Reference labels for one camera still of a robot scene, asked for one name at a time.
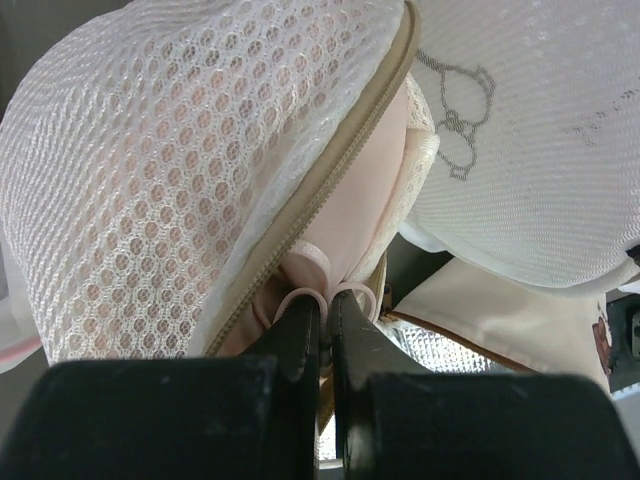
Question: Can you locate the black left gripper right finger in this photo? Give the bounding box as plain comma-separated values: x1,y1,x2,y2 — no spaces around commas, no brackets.
329,292,639,479

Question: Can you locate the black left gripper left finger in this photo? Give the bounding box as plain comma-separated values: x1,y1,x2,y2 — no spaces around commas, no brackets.
1,296,321,479

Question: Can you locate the pale pink bra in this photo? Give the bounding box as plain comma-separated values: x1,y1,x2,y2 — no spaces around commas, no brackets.
219,75,440,356

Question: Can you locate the beige mesh bag with glasses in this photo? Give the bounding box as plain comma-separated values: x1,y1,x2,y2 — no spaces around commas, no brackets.
1,1,639,364

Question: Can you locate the beige foil lined bear bag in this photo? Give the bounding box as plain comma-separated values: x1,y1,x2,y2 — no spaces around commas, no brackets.
314,254,616,464

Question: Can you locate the pink trimmed bag left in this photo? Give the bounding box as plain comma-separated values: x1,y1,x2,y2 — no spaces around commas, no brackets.
1,297,42,373

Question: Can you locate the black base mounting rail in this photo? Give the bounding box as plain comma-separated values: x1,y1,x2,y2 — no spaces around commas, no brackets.
606,290,639,392

